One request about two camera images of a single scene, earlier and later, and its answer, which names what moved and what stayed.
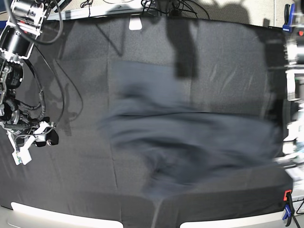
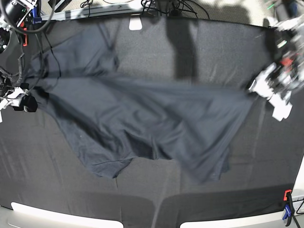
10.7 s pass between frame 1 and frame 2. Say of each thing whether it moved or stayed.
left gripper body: moved
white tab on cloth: stayed
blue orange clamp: stayed
